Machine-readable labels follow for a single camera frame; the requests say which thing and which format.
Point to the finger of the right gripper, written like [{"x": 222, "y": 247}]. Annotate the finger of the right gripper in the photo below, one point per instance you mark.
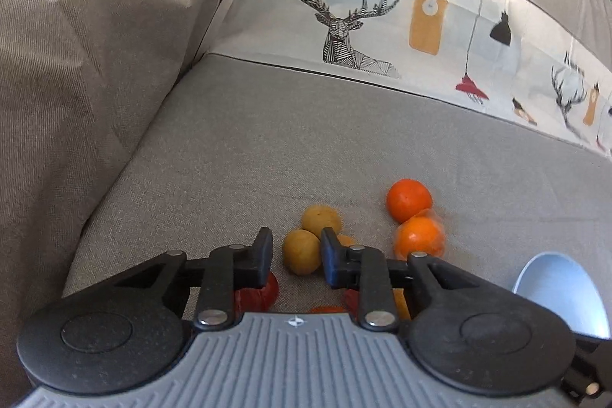
[{"x": 588, "y": 380}]

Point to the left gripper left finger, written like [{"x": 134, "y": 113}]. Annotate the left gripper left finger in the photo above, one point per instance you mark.
[{"x": 169, "y": 278}]

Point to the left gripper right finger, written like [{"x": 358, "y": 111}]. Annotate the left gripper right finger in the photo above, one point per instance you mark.
[{"x": 432, "y": 286}]

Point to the orange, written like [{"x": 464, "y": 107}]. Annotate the orange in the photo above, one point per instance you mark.
[{"x": 424, "y": 232}]

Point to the red plum middle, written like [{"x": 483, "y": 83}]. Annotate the red plum middle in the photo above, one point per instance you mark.
[{"x": 351, "y": 302}]

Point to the red plum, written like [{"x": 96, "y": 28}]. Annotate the red plum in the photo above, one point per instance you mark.
[
  {"x": 257, "y": 300},
  {"x": 351, "y": 302}
]

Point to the red plum left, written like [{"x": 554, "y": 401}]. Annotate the red plum left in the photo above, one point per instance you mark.
[{"x": 257, "y": 300}]

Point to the orange tangerine front left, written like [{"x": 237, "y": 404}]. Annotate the orange tangerine front left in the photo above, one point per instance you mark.
[{"x": 327, "y": 310}]

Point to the yellow-brown longan fruit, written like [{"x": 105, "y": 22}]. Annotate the yellow-brown longan fruit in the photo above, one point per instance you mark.
[
  {"x": 301, "y": 252},
  {"x": 318, "y": 217}
]

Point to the bare orange tangerine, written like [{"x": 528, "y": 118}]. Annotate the bare orange tangerine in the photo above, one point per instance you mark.
[{"x": 406, "y": 198}]

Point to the light blue plate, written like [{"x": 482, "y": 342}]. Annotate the light blue plate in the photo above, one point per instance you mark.
[{"x": 560, "y": 284}]

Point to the grey printed sofa cover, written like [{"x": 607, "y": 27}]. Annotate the grey printed sofa cover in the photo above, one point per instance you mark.
[{"x": 133, "y": 128}]

